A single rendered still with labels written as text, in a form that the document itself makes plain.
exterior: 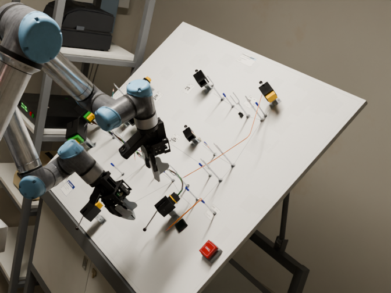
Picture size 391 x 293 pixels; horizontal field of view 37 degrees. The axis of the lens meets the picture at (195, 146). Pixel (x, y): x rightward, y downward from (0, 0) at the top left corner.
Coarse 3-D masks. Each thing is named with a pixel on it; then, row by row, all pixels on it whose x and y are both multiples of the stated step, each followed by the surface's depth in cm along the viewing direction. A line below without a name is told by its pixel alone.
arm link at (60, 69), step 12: (0, 12) 150; (60, 60) 169; (48, 72) 170; (60, 72) 171; (72, 72) 174; (60, 84) 175; (72, 84) 175; (84, 84) 178; (72, 96) 180; (84, 96) 180; (96, 96) 182; (84, 108) 187
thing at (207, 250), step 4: (208, 240) 197; (204, 244) 197; (208, 244) 196; (212, 244) 195; (204, 248) 196; (208, 248) 195; (212, 248) 194; (216, 248) 194; (204, 252) 195; (208, 252) 194; (212, 252) 194; (208, 256) 194
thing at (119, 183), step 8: (104, 176) 195; (88, 184) 198; (96, 184) 196; (104, 184) 196; (112, 184) 197; (120, 184) 199; (104, 192) 200; (112, 192) 197; (120, 192) 200; (128, 192) 200; (104, 200) 200; (112, 200) 200; (120, 200) 198
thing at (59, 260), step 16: (48, 208) 274; (48, 224) 274; (48, 240) 274; (64, 240) 260; (48, 256) 274; (64, 256) 260; (80, 256) 247; (48, 272) 274; (64, 272) 260; (80, 272) 247; (64, 288) 260; (80, 288) 247
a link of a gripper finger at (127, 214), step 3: (117, 207) 202; (120, 207) 201; (117, 210) 202; (120, 210) 203; (123, 210) 202; (126, 210) 202; (129, 210) 201; (120, 213) 203; (123, 213) 203; (126, 213) 203; (129, 213) 202; (132, 213) 202; (123, 216) 204; (126, 216) 204; (129, 216) 205; (132, 216) 206; (129, 219) 205; (132, 219) 206
